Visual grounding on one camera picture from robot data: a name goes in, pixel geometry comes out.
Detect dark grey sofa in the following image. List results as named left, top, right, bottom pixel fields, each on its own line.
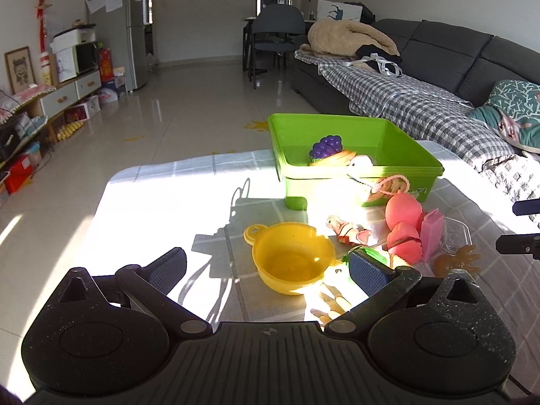
left=292, top=19, right=539, bottom=113

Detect red box on floor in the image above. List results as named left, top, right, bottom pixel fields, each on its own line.
left=99, top=48, right=114, bottom=83

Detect purple toy grapes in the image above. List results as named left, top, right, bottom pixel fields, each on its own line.
left=309, top=135, right=343, bottom=161

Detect microwave oven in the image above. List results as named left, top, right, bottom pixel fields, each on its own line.
left=55, top=42, right=99, bottom=82

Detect dark office chair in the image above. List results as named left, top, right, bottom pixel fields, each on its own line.
left=248, top=4, right=306, bottom=89

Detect orange toy lobster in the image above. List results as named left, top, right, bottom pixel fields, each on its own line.
left=326, top=216, right=372, bottom=245

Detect white box on microwave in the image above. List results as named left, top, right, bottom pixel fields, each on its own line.
left=50, top=26, right=96, bottom=53

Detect framed cartoon picture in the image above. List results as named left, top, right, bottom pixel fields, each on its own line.
left=4, top=47, right=36, bottom=94

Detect brown toy hand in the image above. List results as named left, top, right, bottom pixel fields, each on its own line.
left=432, top=245, right=481, bottom=278

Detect yellow toy bowl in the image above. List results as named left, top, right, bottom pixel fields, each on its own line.
left=243, top=222, right=339, bottom=296

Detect teal patterned pillow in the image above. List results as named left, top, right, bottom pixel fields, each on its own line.
left=468, top=80, right=540, bottom=154

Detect clear plastic tray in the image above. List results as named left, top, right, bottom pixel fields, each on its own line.
left=439, top=217, right=472, bottom=254

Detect silver refrigerator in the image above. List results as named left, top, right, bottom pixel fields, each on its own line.
left=85, top=0, right=148, bottom=91

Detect orange toy hamburger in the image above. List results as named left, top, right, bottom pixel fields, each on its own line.
left=310, top=150, right=356, bottom=167

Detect toy corn cob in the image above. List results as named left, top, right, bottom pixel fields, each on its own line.
left=342, top=246, right=410, bottom=275

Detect beige quilted blanket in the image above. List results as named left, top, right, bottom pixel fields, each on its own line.
left=299, top=18, right=400, bottom=57

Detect pink round toy figure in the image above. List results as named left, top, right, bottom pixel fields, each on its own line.
left=385, top=193, right=424, bottom=264

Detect green plastic bin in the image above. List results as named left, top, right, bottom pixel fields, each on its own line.
left=267, top=113, right=444, bottom=210

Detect pink white toy egg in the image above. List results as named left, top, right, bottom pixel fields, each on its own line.
left=347, top=155, right=373, bottom=178

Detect grey checked blanket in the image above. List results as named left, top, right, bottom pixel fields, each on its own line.
left=295, top=49, right=539, bottom=202

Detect white drawer cabinet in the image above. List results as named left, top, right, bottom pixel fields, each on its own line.
left=25, top=71, right=102, bottom=120

